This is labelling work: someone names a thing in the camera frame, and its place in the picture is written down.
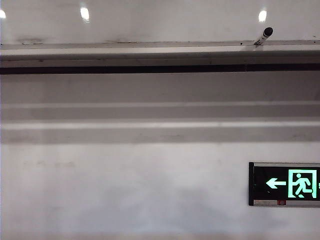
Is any white marker with black cap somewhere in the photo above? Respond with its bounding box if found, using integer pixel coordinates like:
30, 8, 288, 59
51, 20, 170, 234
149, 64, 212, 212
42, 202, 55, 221
253, 26, 274, 47

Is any aluminium whiteboard tray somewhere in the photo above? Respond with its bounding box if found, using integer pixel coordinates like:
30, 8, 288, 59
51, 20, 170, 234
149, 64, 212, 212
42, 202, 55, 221
0, 39, 320, 75

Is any white glossy whiteboard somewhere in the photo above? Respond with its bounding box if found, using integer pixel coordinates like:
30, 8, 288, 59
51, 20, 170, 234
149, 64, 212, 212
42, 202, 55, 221
0, 0, 320, 46

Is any green illuminated exit sign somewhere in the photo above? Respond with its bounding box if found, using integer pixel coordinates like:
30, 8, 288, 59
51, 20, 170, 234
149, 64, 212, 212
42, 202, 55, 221
248, 161, 320, 208

